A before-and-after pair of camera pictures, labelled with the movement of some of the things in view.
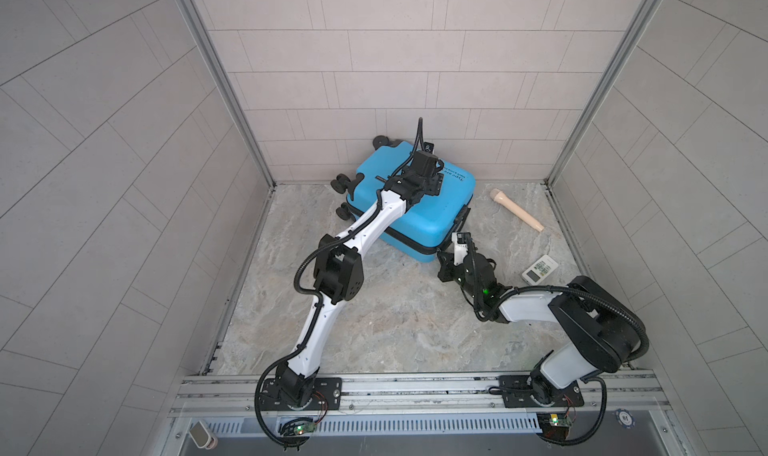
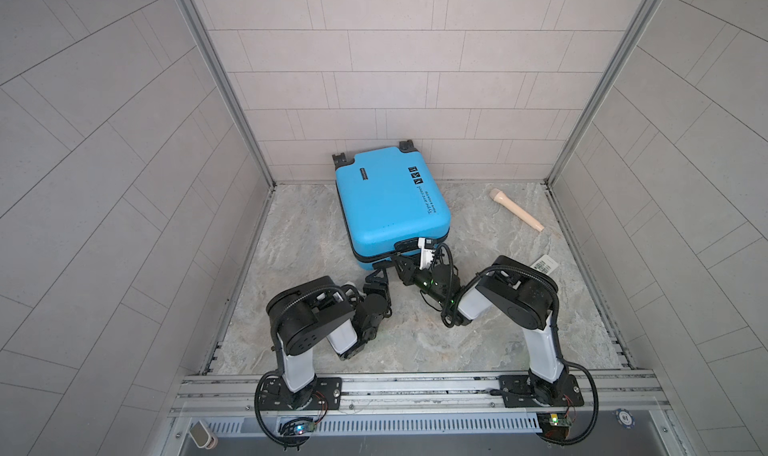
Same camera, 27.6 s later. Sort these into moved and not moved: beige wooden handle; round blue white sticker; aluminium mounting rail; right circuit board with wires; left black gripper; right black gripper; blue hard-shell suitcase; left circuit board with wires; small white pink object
Moved: right black gripper; blue hard-shell suitcase; left black gripper
Not moved: aluminium mounting rail; left circuit board with wires; round blue white sticker; beige wooden handle; small white pink object; right circuit board with wires
